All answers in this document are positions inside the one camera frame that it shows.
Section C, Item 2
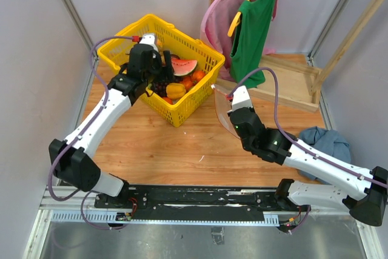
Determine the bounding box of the yellow plastic basket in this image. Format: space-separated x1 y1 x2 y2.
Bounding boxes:
91 14 225 127

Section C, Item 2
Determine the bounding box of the orange tomato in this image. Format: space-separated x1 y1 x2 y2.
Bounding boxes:
190 70 206 84

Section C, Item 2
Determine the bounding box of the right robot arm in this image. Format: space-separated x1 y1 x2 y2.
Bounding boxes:
228 107 387 227

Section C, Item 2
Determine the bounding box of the yellow bell pepper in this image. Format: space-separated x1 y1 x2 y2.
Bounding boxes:
166 83 186 100

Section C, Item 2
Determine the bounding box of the watermelon slice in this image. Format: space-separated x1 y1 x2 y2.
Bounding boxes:
171 58 198 76

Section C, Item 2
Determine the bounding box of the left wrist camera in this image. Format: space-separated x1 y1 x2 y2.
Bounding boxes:
139 33 159 52

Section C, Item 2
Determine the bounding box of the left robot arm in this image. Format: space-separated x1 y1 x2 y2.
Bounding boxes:
48 44 173 208

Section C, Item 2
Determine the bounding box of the green shirt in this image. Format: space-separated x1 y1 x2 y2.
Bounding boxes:
230 0 276 82

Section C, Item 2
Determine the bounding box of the pink shirt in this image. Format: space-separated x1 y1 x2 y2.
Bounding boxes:
200 0 277 82

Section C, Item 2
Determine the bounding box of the wooden clothes rack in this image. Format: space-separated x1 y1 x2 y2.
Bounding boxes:
248 0 385 112

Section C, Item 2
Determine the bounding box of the clear zip top bag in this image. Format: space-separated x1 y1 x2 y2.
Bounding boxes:
211 84 239 138

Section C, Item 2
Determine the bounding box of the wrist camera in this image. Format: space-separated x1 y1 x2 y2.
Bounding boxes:
232 86 255 112
139 33 159 52

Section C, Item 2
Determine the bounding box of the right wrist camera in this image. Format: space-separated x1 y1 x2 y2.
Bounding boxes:
232 86 255 112

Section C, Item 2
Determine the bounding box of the dark grape bunch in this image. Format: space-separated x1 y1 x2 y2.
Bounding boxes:
150 76 182 97

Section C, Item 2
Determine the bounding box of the blue cloth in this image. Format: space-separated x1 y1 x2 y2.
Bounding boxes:
298 126 352 182

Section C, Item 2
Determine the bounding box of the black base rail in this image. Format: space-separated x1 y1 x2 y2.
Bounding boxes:
94 184 307 224

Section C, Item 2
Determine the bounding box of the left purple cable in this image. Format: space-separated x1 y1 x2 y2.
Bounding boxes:
48 35 141 230

